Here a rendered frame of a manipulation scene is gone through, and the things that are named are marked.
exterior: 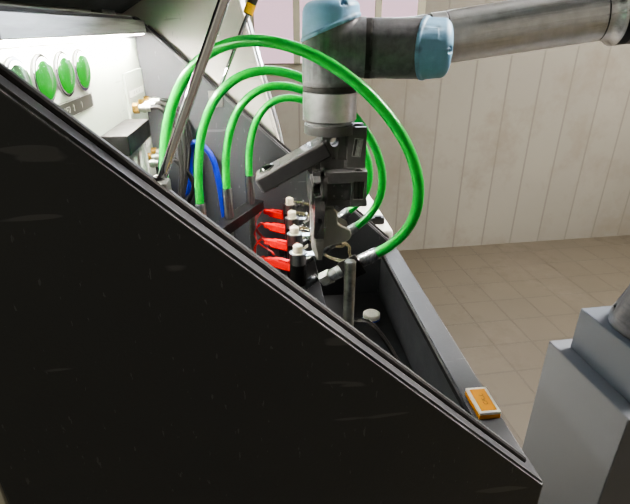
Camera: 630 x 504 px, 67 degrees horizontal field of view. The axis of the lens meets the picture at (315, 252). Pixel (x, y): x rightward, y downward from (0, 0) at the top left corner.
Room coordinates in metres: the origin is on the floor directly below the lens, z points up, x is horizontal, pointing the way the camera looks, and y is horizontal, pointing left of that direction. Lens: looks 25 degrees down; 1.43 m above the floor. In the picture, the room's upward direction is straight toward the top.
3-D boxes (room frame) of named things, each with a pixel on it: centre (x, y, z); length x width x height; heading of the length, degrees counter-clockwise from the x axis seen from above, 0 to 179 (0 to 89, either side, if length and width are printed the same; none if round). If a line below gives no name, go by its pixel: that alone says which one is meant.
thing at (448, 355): (0.73, -0.21, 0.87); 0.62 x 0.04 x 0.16; 6
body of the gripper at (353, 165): (0.69, -0.03, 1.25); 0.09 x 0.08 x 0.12; 96
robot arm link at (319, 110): (0.69, -0.02, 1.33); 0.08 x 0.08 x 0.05
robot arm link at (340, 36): (0.69, -0.02, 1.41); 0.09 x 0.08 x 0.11; 86
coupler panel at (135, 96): (0.92, 0.31, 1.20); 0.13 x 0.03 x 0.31; 6
